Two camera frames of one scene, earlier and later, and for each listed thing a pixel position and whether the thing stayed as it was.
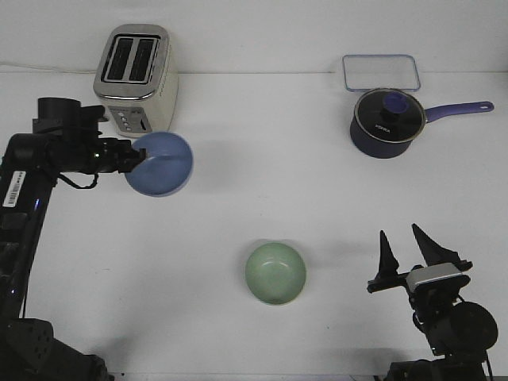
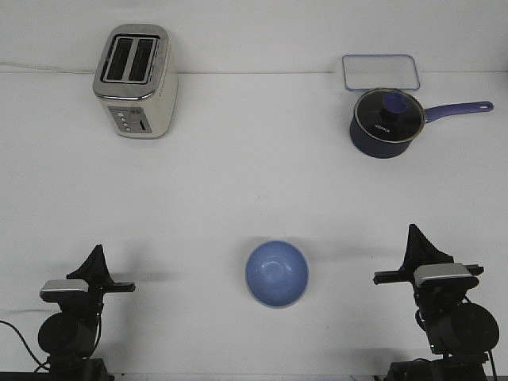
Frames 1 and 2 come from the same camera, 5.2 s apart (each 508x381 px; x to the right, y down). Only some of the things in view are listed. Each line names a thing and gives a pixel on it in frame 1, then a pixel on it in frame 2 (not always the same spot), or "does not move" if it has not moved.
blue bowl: [167, 167] → [277, 274]
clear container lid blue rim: [367, 72] does not move
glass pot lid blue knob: [390, 115] does not move
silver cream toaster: [136, 79] does not move
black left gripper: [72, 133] → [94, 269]
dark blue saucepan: [385, 122] does not move
